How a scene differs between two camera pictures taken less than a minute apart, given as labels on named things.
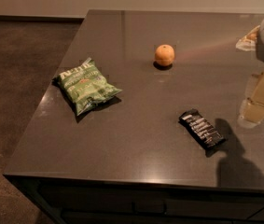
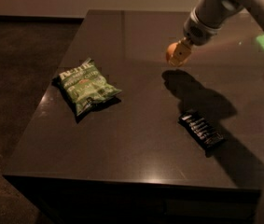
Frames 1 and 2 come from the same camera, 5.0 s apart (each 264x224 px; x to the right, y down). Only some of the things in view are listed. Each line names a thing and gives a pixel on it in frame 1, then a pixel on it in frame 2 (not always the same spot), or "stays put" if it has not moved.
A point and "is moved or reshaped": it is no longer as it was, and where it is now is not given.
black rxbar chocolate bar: [201, 129] stays put
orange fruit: [164, 54] is moved or reshaped
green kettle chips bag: [85, 85] stays put
